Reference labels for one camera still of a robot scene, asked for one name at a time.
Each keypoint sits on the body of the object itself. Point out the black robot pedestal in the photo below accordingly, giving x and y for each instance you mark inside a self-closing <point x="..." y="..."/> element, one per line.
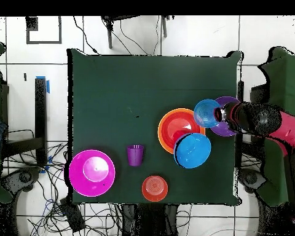
<point x="150" y="216"/>

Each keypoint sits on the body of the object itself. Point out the black camera tripod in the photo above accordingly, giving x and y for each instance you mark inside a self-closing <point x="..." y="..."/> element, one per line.
<point x="110" y="36"/>

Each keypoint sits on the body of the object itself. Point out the large pink bowl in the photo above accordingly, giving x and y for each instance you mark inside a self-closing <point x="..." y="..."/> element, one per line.
<point x="92" y="173"/>

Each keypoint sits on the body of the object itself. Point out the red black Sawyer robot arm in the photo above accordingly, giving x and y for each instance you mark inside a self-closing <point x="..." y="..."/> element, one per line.
<point x="260" y="118"/>

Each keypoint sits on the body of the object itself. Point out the large orange bowl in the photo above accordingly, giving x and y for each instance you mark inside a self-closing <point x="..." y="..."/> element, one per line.
<point x="160" y="130"/>

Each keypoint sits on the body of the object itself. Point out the large blue bowl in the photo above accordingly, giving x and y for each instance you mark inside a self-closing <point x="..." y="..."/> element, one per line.
<point x="193" y="151"/>

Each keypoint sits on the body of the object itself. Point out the small blue bowl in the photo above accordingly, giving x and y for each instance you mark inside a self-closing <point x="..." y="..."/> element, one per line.
<point x="205" y="113"/>

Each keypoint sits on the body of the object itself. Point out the black metal stand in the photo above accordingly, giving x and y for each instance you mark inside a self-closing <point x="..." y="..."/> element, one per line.
<point x="40" y="110"/>

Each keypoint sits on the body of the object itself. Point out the wide red-orange bowl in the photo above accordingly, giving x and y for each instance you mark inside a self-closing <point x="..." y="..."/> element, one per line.
<point x="177" y="121"/>

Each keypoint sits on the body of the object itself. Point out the black power strip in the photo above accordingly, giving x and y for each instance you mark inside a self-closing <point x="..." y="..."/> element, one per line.
<point x="73" y="217"/>

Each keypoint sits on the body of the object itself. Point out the wide purple bowl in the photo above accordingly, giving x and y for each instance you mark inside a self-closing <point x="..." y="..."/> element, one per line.
<point x="222" y="130"/>

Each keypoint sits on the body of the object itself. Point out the purple cup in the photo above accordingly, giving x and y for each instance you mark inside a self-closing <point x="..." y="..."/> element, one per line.
<point x="135" y="156"/>

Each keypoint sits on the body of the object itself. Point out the grey square floor frame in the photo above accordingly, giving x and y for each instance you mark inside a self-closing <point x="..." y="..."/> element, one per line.
<point x="44" y="42"/>

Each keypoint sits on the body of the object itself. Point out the dark green table cloth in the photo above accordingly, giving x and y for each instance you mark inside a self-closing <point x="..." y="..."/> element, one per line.
<point x="113" y="73"/>

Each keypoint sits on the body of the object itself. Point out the small red-orange bowl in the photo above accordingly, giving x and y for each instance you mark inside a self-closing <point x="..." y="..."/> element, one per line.
<point x="154" y="188"/>

